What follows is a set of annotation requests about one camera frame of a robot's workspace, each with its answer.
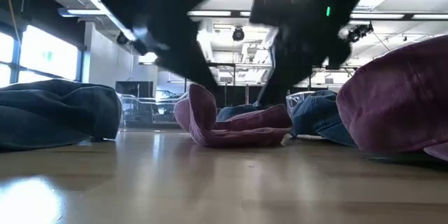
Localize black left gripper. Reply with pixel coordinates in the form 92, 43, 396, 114
75, 0, 221, 93

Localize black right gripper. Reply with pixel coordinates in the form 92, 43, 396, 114
256, 0, 367, 107

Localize light blue denim hat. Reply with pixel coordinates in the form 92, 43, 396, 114
289, 90, 358, 148

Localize maroon hat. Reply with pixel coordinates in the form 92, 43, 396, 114
174, 83, 293, 148
335, 34, 448, 162

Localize dark grey-green hat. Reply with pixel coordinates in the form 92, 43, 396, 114
0, 78, 123, 152

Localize clear plastic bin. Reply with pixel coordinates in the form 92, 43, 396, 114
117, 92, 190, 131
286, 90, 318, 115

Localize black partition panels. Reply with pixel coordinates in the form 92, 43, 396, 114
215, 85, 269, 108

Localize overhead light bar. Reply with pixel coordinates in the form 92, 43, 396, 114
57, 6, 448, 22

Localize black computer monitor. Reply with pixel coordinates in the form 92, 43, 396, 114
115, 80, 154, 98

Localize large window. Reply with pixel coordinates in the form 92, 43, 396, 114
0, 24, 83, 88

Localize black round ceiling camera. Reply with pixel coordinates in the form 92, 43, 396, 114
116, 31, 130, 46
232, 27, 246, 42

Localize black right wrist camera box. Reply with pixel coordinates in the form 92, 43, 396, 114
250, 0, 281, 25

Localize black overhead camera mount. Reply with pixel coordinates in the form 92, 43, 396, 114
346, 22, 375, 43

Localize yellow hanging cable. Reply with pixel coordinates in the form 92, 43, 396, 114
0, 0, 20, 43

